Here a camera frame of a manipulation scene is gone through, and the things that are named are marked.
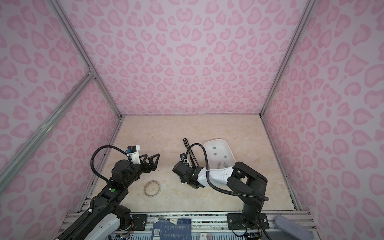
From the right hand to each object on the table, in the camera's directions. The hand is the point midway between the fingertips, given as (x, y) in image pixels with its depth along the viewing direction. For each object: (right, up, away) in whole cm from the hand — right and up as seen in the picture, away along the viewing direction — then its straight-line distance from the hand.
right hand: (185, 170), depth 88 cm
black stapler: (+5, +5, +4) cm, 8 cm away
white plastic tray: (+22, +8, +10) cm, 25 cm away
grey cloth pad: (+51, -21, -19) cm, 58 cm away
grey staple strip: (+18, +12, +12) cm, 25 cm away
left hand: (-16, +12, -11) cm, 23 cm away
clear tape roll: (-18, -9, -4) cm, 21 cm away
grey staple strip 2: (+24, +3, +5) cm, 25 cm away
